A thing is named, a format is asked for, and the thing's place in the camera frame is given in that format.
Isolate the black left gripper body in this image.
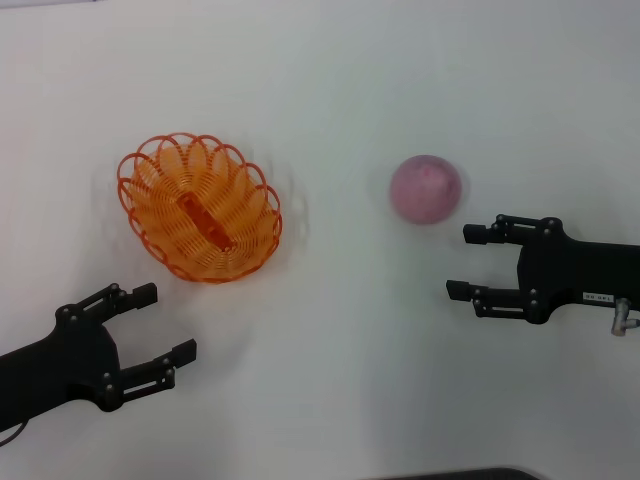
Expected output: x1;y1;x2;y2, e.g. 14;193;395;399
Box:
0;307;124;432

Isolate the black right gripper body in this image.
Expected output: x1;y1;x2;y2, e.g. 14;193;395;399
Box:
518;219;640;325

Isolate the pink peach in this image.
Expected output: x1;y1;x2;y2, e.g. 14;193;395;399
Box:
389;154;464;226

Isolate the orange plastic wire basket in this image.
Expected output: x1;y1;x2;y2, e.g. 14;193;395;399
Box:
116;132;284;285

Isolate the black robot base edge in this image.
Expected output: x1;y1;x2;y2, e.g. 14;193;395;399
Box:
384;467;544;480

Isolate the metal cable connector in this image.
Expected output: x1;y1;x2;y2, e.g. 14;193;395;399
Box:
610;298;640;337

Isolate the thin black cable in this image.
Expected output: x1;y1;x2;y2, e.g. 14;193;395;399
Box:
0;422;27;447

